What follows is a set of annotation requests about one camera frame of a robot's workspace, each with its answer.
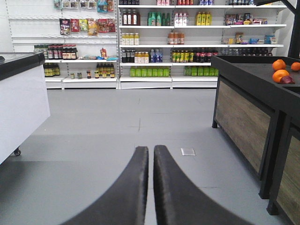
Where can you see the white store shelving unit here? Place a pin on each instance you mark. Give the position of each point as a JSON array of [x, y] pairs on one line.
[[136, 44]]

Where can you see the black wooden produce stand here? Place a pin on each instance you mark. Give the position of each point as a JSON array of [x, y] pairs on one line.
[[262, 118]]

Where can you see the near white chest freezer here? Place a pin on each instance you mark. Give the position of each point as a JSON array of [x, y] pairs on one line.
[[24, 102]]

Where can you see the orange fruit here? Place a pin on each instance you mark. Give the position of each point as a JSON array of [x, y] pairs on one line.
[[279, 74], [278, 65], [295, 67]]

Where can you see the orange fruit front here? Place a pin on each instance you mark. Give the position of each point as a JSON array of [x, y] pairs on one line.
[[279, 74]]

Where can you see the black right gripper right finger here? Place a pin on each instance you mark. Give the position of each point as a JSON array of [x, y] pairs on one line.
[[178, 201]]

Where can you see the orange fruit upper left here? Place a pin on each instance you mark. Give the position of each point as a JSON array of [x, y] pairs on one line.
[[278, 65]]

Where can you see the orange fruit right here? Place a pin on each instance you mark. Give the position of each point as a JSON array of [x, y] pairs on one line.
[[295, 67]]

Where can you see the steel floor socket cover far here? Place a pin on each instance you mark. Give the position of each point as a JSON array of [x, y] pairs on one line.
[[188, 152]]

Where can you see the dark red apple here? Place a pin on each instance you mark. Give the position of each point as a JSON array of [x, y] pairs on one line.
[[287, 80]]

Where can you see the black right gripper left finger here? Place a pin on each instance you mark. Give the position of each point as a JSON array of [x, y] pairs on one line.
[[124, 202]]

